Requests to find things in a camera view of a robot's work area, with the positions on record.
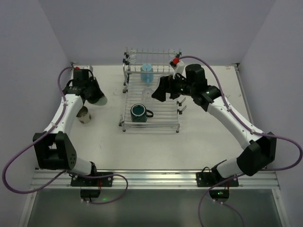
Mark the aluminium mounting rail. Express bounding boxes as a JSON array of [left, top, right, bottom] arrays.
[[30, 170, 280, 190]]

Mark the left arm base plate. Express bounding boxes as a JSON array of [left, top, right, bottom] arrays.
[[70, 172, 113, 201]]

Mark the light green plastic cup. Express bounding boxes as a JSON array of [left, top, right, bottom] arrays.
[[88, 96, 107, 106]]

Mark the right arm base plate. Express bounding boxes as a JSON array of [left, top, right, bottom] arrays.
[[196, 170, 239, 202]]

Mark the blue plastic mug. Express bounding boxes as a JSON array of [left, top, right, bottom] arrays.
[[140, 63, 154, 87]]

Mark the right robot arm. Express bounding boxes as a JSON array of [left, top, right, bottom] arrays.
[[152, 64, 276, 179]]

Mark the dark green ceramic mug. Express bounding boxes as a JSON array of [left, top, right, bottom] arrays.
[[130, 104, 154, 123]]

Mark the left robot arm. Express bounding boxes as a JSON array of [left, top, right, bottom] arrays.
[[33, 66, 107, 176]]

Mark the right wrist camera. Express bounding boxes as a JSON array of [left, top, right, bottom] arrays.
[[169, 57, 185, 79]]

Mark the metal dish rack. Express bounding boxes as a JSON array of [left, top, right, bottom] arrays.
[[118, 48, 183, 134]]

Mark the clear glass near centre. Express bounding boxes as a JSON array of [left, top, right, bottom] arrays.
[[141, 87, 154, 105]]

